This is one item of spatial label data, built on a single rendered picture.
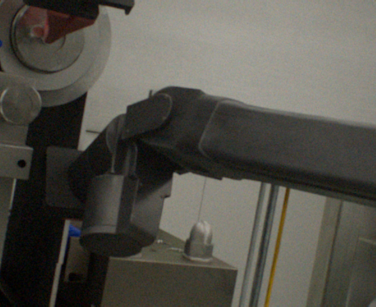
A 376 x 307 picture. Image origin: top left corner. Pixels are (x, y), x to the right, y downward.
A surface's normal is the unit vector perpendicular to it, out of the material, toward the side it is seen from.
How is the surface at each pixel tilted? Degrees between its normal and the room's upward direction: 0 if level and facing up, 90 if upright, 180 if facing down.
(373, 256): 90
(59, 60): 90
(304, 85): 90
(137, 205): 71
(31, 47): 90
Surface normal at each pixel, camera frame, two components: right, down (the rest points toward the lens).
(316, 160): -0.65, -0.38
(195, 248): -0.08, 0.04
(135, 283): 0.42, 0.12
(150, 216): 0.76, -0.17
